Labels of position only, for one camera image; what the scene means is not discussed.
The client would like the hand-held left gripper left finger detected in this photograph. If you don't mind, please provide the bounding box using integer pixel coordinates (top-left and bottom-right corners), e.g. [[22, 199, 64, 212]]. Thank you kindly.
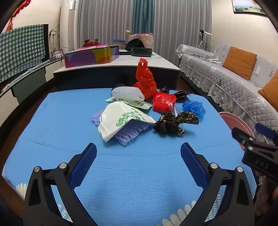
[[23, 142, 97, 226]]

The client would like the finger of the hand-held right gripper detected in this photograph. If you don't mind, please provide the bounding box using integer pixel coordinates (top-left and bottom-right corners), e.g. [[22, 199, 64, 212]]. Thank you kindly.
[[231, 127, 256, 151], [255, 123, 278, 144]]

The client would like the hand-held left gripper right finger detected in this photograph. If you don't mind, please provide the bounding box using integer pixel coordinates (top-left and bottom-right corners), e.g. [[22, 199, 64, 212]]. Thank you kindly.
[[180, 142, 255, 226]]

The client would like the pink bin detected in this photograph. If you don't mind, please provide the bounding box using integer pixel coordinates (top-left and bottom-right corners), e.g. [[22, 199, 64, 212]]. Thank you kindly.
[[218, 111, 257, 150]]

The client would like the black floral cloth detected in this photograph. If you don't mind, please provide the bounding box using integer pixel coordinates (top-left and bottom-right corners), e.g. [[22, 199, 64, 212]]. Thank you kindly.
[[153, 111, 200, 136]]

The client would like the white bamboo print paper bag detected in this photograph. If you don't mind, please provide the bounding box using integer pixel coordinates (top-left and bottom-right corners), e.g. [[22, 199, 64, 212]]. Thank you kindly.
[[98, 101, 156, 143]]

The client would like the purple foam net sleeve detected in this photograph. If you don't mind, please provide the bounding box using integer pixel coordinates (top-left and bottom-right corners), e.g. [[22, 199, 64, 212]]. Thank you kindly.
[[91, 109, 152, 146]]

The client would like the blue plastic bag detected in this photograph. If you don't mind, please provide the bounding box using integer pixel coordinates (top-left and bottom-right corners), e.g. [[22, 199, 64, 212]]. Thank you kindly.
[[182, 100, 206, 119]]

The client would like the black snack wrapper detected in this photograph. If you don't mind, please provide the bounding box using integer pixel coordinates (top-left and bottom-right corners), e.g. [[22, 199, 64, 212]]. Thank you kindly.
[[160, 86, 194, 103]]

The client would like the round red plastic bag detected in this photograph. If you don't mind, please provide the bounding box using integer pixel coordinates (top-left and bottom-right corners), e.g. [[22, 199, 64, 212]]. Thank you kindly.
[[152, 92, 177, 112]]

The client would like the green snack wrapper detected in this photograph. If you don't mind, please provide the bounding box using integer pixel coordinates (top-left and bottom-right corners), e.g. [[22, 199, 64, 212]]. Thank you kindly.
[[105, 97, 152, 109]]

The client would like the white foam net sleeve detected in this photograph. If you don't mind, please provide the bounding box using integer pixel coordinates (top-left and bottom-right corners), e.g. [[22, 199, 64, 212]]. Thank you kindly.
[[110, 86, 145, 101]]

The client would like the tall red plastic bag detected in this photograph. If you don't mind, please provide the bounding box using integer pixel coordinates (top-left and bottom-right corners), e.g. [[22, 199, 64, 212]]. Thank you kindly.
[[133, 58, 158, 100]]

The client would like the person's right hand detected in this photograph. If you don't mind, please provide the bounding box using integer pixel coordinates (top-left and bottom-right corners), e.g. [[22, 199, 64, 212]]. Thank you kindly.
[[254, 171, 278, 218]]

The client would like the orange cushion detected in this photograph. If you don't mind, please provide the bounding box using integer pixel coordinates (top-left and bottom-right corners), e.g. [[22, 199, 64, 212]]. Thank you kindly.
[[222, 46, 257, 81], [258, 71, 278, 105]]

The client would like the blue tablecloth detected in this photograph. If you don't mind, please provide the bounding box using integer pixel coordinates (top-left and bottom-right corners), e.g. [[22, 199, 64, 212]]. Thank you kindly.
[[2, 87, 258, 226]]

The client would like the grey quilted sofa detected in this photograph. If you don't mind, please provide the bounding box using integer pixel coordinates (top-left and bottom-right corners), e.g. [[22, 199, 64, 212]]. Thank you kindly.
[[175, 43, 278, 146]]

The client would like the television cabinet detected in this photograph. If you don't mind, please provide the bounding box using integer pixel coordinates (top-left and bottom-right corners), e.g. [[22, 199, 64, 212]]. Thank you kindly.
[[0, 59, 66, 105]]

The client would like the white top coffee table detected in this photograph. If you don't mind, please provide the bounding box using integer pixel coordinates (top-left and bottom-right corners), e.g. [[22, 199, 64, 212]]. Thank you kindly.
[[53, 51, 181, 92]]

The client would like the white stand lamp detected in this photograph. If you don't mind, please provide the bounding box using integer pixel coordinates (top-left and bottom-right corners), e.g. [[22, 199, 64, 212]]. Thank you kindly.
[[192, 29, 211, 49]]

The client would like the colourful box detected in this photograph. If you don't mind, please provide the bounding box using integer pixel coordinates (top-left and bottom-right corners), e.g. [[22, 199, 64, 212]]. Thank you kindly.
[[64, 44, 120, 68]]

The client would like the dark green round tin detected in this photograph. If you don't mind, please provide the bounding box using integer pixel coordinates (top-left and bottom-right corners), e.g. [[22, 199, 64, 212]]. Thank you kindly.
[[131, 47, 153, 57]]

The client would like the grey curtain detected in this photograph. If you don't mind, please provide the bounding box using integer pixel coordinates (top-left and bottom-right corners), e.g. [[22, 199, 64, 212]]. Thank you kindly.
[[152, 0, 212, 63], [77, 0, 135, 47]]

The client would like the black television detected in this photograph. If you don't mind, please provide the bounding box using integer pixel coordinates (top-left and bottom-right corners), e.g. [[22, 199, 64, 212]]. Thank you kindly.
[[42, 24, 49, 62]]

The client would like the thin potted plant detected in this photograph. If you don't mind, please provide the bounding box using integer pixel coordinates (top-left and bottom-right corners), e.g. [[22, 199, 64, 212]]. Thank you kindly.
[[48, 29, 60, 53]]

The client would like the pink fabric basket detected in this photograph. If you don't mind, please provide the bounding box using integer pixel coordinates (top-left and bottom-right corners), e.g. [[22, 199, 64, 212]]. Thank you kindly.
[[130, 33, 154, 49]]

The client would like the green checked cloth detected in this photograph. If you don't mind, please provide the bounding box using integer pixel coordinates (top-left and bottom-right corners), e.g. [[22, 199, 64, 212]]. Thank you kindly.
[[0, 24, 46, 83]]

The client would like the white tower air conditioner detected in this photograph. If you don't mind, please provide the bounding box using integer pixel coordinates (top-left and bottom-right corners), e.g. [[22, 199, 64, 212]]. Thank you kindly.
[[59, 0, 79, 50]]

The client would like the teal curtain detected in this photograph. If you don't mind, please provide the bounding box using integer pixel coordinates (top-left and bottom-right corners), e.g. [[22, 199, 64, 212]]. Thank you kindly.
[[132, 0, 153, 35]]

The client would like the red hanging decoration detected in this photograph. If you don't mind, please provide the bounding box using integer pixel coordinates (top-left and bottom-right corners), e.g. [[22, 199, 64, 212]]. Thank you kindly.
[[6, 0, 30, 31]]

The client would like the white power strip cable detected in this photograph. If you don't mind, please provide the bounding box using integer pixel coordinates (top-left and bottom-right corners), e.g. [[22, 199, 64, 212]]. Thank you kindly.
[[203, 53, 224, 64]]

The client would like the photo frame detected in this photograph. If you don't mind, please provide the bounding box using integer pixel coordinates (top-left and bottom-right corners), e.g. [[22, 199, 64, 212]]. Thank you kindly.
[[51, 49, 64, 60]]

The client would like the wall picture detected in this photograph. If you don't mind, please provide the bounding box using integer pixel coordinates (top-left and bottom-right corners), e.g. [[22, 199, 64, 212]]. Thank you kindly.
[[231, 0, 268, 15]]

